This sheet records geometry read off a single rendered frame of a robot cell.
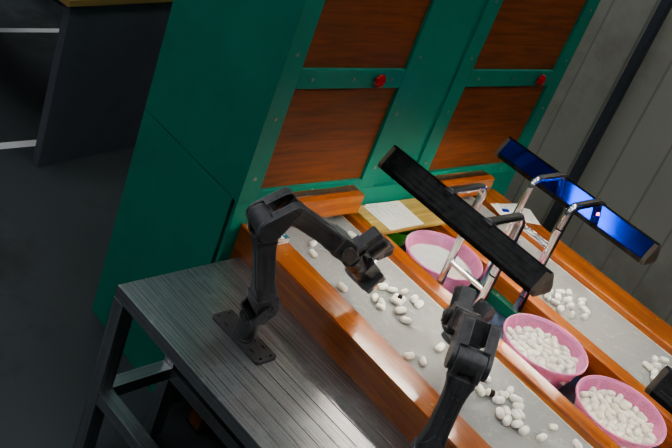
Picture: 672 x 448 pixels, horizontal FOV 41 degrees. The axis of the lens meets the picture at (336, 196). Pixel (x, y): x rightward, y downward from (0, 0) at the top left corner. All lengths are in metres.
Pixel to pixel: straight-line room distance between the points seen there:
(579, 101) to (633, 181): 0.48
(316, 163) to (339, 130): 0.12
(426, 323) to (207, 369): 0.68
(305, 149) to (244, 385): 0.77
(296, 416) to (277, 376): 0.14
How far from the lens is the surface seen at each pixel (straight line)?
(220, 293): 2.54
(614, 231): 2.87
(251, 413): 2.21
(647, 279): 4.71
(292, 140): 2.62
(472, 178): 3.30
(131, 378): 2.72
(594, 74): 4.71
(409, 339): 2.53
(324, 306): 2.46
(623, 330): 3.11
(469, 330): 1.99
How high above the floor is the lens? 2.14
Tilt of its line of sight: 27 degrees down
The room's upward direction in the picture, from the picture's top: 21 degrees clockwise
